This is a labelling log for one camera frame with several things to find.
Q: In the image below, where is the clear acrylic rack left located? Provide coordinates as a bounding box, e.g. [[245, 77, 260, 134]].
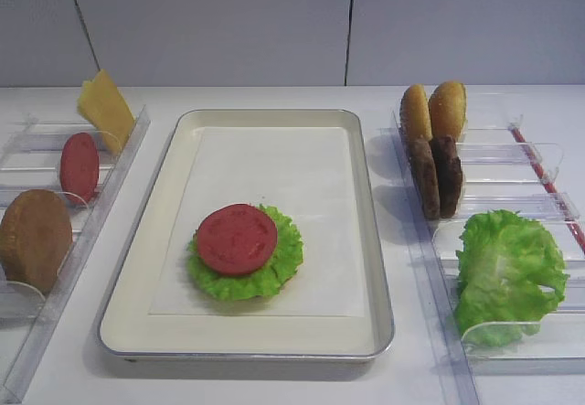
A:
[[1, 112, 150, 404]]

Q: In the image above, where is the golden bun half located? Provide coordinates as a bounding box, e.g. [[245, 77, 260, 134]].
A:
[[429, 80, 467, 141], [399, 84, 432, 141]]

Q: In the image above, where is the green lettuce leaf on tray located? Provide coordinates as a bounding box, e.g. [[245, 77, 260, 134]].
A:
[[186, 204, 303, 302]]

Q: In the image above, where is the golden bun half left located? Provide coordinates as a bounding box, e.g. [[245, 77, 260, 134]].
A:
[[399, 84, 432, 141]]

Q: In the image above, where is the white paper liner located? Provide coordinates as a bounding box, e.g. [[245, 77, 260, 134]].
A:
[[150, 127, 366, 317]]

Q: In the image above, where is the clear acrylic rack right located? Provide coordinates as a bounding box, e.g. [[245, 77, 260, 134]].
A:
[[388, 97, 584, 404]]

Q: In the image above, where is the golden bun half right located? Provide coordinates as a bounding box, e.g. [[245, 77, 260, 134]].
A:
[[429, 80, 467, 141]]

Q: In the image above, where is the red tomato slice on tray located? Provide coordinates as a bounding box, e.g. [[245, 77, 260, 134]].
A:
[[194, 204, 278, 276]]

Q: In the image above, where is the red tomato slice in rack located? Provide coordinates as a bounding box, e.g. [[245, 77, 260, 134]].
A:
[[59, 133, 100, 205]]

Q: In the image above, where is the yellow cheese slice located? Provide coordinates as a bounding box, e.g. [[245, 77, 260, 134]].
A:
[[78, 69, 135, 156]]

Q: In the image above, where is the green lettuce leaf in rack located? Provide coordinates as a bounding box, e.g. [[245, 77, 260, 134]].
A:
[[454, 209, 568, 346]]

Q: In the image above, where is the cream metal tray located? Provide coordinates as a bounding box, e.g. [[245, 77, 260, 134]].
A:
[[99, 109, 394, 361]]

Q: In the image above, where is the brown meat patty front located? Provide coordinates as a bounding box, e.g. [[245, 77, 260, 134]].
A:
[[409, 138, 440, 220]]

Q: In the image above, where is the dark meat patty rear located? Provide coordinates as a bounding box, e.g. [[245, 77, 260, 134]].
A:
[[430, 135, 463, 218]]

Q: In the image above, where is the clear acrylic rack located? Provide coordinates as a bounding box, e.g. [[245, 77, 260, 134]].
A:
[[1, 112, 150, 404], [388, 97, 584, 404]]

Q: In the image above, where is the brown bun half left rack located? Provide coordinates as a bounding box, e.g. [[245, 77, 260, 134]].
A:
[[1, 189, 72, 295]]

